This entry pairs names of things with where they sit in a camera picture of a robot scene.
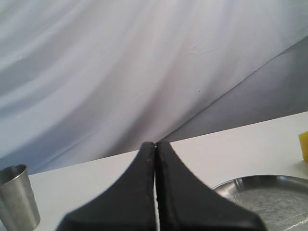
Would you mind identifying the round stainless steel plate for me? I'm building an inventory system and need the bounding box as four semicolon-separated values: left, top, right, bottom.
213;175;308;231

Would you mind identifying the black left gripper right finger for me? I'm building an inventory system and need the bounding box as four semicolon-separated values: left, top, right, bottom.
155;141;265;231

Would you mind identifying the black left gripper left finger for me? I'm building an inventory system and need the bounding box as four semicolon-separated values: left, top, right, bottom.
57;142;156;231

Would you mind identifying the white-grey backdrop cloth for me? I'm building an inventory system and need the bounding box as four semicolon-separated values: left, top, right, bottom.
0;0;308;174

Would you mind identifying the yellow sponge block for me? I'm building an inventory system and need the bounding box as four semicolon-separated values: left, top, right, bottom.
299;131;308;163

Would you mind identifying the stainless steel cup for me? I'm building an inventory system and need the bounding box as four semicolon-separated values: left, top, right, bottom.
0;164;40;231

